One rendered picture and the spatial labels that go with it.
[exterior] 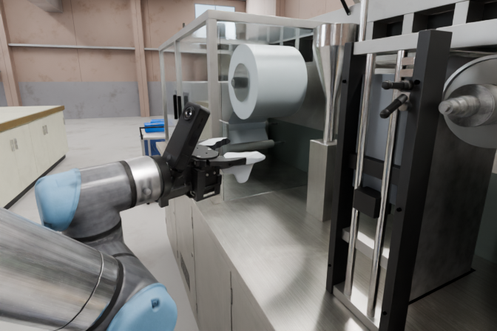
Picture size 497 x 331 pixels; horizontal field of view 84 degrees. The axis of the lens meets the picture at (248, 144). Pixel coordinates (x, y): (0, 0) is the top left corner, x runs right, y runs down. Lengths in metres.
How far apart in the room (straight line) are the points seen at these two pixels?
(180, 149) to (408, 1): 0.87
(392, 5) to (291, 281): 0.91
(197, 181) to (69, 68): 11.16
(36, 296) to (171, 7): 11.33
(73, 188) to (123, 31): 11.01
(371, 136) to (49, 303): 0.51
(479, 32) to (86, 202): 0.61
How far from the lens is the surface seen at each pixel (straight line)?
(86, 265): 0.32
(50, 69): 11.72
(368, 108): 0.54
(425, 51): 0.47
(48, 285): 0.30
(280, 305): 0.69
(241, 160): 0.50
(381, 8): 1.16
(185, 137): 0.46
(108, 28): 11.43
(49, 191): 0.41
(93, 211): 0.42
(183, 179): 0.49
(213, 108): 1.00
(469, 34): 0.56
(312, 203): 1.02
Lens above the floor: 1.37
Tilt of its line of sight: 13 degrees down
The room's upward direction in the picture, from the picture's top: straight up
